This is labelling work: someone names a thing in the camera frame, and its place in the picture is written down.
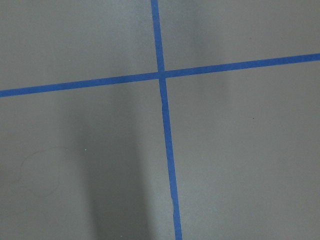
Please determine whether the blue tape line lengthwise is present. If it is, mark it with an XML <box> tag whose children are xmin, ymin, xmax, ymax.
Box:
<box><xmin>151</xmin><ymin>0</ymin><xmax>183</xmax><ymax>240</ymax></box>

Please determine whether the blue tape line crosswise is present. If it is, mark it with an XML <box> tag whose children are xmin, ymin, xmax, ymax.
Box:
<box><xmin>0</xmin><ymin>53</ymin><xmax>320</xmax><ymax>98</ymax></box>

